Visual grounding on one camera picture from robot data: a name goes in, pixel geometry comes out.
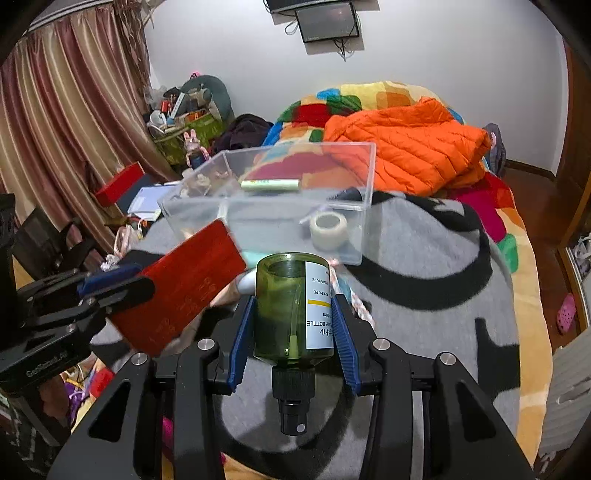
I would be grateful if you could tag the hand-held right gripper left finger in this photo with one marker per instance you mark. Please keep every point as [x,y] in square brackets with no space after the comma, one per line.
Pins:
[242,344]

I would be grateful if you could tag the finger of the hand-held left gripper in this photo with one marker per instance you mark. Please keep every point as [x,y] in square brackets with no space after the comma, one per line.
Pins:
[111,278]
[129,293]

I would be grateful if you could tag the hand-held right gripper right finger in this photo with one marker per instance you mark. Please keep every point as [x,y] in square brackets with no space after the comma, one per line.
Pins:
[344,344]

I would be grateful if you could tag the green spray bottle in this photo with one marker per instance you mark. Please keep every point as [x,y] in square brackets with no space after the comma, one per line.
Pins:
[277,314]

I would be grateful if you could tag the clear plastic storage box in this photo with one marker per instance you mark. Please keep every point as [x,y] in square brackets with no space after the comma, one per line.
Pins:
[277,221]

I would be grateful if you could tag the pink translucent bag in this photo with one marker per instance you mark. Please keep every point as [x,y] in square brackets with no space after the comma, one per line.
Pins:
[129,240]

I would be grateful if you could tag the white plastic item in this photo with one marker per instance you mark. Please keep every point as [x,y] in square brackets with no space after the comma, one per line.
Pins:
[247,284]

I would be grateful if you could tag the black chair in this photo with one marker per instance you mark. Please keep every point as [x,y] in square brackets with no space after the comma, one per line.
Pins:
[46,233]

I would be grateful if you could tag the white blue notebook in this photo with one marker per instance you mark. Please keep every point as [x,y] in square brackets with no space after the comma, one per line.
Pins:
[145,203]

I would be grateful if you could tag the red cardboard box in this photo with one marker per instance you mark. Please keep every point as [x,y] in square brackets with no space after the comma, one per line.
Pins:
[120,184]

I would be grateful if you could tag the grey black blanket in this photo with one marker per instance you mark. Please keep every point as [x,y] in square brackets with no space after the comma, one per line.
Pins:
[415,277]

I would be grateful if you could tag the white tape roll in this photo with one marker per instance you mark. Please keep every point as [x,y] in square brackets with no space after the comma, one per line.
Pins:
[328,230]

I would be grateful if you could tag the pink bunny figure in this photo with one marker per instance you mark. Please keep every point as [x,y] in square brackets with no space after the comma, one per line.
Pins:
[195,154]

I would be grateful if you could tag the white green tube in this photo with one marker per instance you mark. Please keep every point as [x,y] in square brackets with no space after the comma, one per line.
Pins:
[270,185]

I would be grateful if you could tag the green storage bag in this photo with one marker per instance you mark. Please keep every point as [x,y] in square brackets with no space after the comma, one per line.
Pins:
[194,134]

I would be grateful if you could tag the striped brown curtain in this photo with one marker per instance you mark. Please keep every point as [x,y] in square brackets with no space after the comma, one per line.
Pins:
[60,115]

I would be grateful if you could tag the colourful patchwork blanket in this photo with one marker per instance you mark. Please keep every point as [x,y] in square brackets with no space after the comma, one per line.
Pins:
[512,258]

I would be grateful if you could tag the dark clothes pile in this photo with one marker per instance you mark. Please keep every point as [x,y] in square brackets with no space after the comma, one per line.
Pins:
[244,131]

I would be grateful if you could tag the orange down jacket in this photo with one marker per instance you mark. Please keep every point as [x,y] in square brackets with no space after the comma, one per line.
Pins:
[406,143]

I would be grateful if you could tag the pink slipper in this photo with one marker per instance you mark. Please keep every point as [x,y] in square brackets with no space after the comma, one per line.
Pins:
[567,314]

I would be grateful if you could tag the white furniture piece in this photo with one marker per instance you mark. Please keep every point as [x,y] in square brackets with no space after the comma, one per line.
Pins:
[568,387]

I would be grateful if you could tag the wooden shoe cabinet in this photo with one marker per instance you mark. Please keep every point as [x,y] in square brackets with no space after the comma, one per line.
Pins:
[577,277]

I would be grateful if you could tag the purple garment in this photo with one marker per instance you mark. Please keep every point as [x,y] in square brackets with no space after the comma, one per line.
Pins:
[496,147]

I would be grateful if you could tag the small black wall monitor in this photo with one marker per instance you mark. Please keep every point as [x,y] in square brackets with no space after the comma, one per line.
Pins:
[328,23]

